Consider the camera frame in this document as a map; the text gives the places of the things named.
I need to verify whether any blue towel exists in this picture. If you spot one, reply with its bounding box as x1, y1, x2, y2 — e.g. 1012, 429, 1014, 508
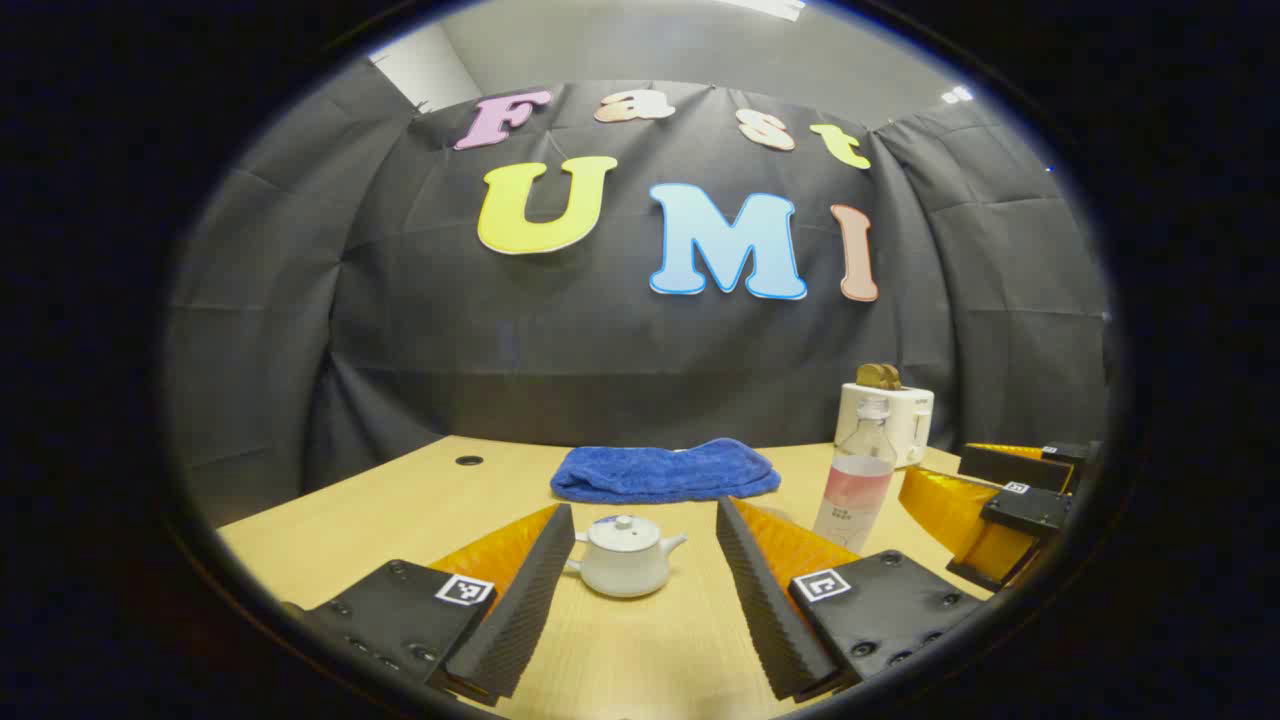
550, 438, 782, 504

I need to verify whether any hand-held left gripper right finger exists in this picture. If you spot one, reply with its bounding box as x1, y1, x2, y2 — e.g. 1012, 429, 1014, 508
716, 495, 986, 703

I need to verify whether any white toaster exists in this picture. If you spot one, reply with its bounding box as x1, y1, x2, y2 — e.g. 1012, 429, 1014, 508
835, 382, 935, 469

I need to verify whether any clear water bottle pink label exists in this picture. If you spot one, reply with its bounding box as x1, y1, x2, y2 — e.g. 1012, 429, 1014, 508
812, 395, 898, 554

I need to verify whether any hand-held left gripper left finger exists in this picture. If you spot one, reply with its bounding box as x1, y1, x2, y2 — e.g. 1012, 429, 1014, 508
285, 503, 576, 706

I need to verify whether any white ceramic teacup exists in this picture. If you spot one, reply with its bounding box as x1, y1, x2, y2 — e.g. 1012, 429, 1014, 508
565, 515, 689, 599

